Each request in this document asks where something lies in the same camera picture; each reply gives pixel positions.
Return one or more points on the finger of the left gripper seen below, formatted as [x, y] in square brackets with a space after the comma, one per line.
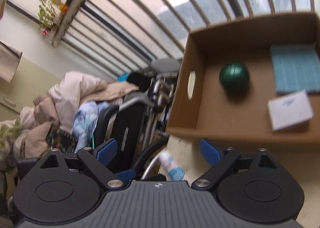
[127, 175]

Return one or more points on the white small box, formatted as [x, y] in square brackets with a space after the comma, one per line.
[290, 110]

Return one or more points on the pink blue cream tube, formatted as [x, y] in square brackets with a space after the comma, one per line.
[175, 172]

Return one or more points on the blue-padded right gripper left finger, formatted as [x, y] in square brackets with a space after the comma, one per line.
[95, 163]

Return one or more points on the potted plant on sill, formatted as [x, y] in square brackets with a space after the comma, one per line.
[49, 11]

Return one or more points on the dark green ball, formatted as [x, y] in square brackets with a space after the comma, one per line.
[234, 78]

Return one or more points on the pile of clothes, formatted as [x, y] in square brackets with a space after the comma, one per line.
[25, 136]

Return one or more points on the brown cardboard box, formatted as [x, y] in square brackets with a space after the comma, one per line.
[202, 108]

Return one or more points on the teal striped cloth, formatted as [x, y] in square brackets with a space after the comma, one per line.
[296, 67]

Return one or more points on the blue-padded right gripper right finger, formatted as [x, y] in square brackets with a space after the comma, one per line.
[221, 161]

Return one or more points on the black wheelchair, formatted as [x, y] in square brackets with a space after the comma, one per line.
[122, 119]

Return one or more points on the metal window railing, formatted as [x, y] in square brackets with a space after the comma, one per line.
[109, 38]

